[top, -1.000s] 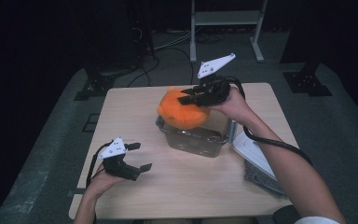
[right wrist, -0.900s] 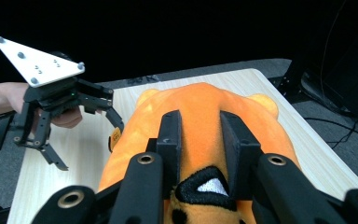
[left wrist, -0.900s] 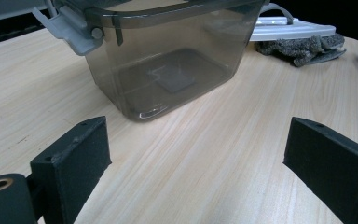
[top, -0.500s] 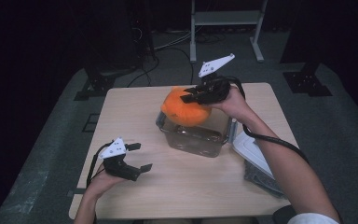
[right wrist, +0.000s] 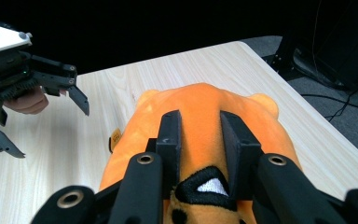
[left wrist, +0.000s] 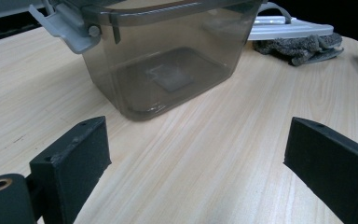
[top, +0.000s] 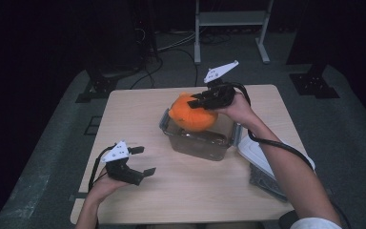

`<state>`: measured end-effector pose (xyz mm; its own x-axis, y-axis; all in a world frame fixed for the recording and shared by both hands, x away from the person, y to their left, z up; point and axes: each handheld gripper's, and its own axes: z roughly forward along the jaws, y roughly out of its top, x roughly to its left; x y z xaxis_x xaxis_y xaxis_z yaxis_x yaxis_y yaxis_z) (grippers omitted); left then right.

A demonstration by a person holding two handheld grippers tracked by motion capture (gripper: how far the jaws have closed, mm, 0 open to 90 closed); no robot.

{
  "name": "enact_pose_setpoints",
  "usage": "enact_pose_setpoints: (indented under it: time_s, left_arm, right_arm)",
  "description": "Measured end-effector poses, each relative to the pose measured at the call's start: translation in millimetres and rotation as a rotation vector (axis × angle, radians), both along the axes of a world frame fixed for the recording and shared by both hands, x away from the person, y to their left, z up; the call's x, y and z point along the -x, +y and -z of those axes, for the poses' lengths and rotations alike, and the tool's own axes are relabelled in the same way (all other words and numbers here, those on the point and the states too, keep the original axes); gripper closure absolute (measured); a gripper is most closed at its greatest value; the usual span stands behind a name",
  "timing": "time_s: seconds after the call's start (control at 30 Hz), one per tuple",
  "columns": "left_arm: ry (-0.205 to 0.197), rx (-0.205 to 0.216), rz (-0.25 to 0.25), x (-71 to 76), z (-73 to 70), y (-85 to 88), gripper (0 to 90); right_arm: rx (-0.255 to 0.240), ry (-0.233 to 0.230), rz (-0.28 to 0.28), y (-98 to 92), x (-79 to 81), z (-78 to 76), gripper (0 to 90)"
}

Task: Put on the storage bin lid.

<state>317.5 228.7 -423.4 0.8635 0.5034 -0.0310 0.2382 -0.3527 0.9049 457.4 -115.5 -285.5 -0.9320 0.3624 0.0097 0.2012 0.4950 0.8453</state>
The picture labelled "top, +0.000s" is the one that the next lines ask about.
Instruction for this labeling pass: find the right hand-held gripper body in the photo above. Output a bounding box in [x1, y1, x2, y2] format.
[199, 59, 240, 111]

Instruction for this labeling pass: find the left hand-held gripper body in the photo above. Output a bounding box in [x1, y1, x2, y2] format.
[100, 140, 145, 187]

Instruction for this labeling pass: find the orange plush toy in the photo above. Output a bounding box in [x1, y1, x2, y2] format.
[168, 92, 219, 134]

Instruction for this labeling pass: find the clear grey storage box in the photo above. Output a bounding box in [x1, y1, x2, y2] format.
[158, 107, 244, 162]

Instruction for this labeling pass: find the white box lid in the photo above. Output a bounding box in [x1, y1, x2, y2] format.
[236, 135, 316, 179]

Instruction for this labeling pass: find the grey fluffy cloth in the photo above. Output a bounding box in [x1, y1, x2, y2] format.
[249, 162, 289, 203]

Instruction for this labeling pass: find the person's left hand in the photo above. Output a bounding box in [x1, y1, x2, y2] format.
[86, 167, 126, 205]

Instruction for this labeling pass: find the person's right hand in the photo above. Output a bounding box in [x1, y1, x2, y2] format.
[216, 91, 259, 127]

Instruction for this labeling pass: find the black tape square mark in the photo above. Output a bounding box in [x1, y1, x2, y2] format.
[83, 115, 103, 136]

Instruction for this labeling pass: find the black tape strip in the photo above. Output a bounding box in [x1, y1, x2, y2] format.
[68, 191, 91, 202]

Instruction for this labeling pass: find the black metal stand base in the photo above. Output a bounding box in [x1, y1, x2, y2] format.
[74, 70, 121, 104]
[288, 62, 341, 100]

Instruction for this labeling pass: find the dark round object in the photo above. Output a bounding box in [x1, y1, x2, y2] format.
[277, 209, 300, 229]

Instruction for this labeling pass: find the person's white shirt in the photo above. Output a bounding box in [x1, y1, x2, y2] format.
[285, 217, 343, 229]

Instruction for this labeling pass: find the left hand-held gripper cable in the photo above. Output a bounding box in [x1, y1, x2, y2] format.
[88, 144, 117, 192]

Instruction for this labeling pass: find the black floor cable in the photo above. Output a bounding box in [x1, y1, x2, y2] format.
[129, 47, 200, 91]

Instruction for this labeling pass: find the light floor cable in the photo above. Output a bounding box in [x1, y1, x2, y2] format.
[156, 31, 198, 52]

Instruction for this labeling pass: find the white metal frame stand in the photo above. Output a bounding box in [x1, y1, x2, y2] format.
[193, 0, 275, 66]

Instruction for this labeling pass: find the thin black cable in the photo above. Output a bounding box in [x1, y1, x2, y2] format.
[329, 199, 353, 229]

